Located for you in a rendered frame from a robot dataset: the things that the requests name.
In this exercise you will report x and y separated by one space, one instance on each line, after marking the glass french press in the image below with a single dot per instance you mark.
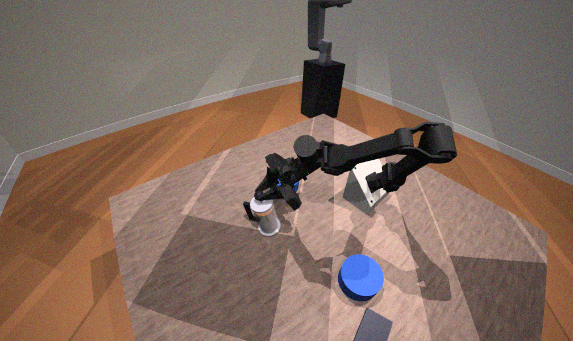
265 215

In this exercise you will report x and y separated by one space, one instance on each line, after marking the blue cylinder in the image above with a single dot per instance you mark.
296 186
360 277

